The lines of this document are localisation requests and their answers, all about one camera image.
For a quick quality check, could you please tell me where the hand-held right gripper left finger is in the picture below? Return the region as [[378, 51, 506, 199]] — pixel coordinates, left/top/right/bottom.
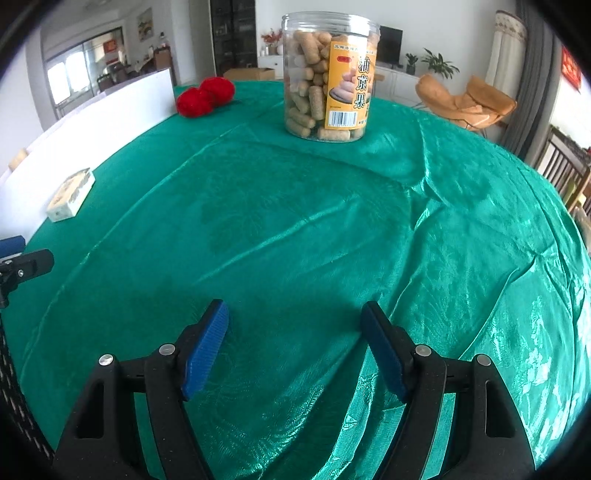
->
[[53, 299, 230, 480]]

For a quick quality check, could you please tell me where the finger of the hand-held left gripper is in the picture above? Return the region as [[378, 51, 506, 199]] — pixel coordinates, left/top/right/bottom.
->
[[0, 249, 55, 308], [0, 235, 26, 259]]

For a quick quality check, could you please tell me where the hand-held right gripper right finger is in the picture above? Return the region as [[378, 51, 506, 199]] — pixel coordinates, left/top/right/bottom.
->
[[360, 301, 536, 480]]

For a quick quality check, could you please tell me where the white board panel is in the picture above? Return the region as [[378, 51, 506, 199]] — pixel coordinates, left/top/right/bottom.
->
[[0, 67, 175, 241]]

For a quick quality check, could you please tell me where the beige tissue pack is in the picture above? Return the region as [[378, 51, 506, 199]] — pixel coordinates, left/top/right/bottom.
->
[[46, 167, 96, 223]]

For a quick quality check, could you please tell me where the black dotted strip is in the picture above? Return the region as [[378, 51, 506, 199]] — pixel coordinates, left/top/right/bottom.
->
[[0, 314, 56, 462]]

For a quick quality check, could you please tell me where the green satin tablecloth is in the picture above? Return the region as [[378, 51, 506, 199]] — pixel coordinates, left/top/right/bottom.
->
[[0, 78, 591, 480]]

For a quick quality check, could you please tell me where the sliding glass door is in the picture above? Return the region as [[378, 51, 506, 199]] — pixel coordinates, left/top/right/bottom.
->
[[46, 28, 125, 121]]

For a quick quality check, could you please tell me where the dark wooden bench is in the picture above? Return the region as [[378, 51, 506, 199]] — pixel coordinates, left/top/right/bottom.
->
[[536, 124, 591, 217]]

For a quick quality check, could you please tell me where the orange lounge chair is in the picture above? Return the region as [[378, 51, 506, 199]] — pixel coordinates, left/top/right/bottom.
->
[[416, 74, 518, 134]]

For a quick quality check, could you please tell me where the clear plastic snack jar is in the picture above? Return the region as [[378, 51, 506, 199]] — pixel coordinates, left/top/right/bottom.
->
[[281, 13, 380, 143]]

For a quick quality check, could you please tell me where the brown cardboard box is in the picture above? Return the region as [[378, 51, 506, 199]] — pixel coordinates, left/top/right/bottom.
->
[[224, 67, 276, 81]]

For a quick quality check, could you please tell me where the large leafy potted plant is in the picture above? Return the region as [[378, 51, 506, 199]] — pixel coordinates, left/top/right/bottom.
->
[[421, 48, 460, 79]]

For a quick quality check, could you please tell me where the grey curtain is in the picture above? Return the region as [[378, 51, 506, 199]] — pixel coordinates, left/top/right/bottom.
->
[[501, 0, 561, 158]]

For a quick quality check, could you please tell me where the dark glass display cabinet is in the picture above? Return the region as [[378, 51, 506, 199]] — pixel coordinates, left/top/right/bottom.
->
[[209, 0, 258, 77]]

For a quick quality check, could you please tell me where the black television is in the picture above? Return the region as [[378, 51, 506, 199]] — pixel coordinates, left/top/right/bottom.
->
[[376, 25, 403, 63]]

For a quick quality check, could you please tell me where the red flower arrangement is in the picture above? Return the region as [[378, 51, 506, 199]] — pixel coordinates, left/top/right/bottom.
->
[[261, 28, 282, 56]]

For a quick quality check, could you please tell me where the covered standing air conditioner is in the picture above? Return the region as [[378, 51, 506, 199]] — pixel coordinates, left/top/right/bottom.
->
[[485, 10, 527, 100]]

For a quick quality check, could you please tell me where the red wall hanging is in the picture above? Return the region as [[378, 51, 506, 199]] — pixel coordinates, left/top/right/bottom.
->
[[560, 46, 583, 93]]

